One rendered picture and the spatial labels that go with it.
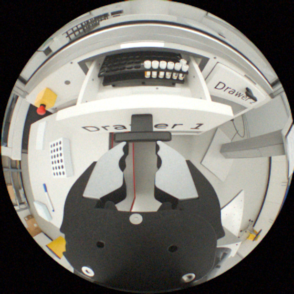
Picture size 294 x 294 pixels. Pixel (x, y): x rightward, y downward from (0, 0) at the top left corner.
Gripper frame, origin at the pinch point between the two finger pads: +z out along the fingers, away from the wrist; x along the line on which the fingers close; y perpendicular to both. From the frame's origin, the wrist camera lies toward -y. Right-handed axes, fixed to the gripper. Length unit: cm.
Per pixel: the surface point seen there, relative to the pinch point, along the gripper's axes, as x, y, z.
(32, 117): -83, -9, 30
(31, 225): -375, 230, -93
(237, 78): 24.0, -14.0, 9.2
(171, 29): 4.9, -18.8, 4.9
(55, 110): -43, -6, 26
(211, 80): 17.4, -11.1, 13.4
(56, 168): -29.6, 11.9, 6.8
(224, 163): 93, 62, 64
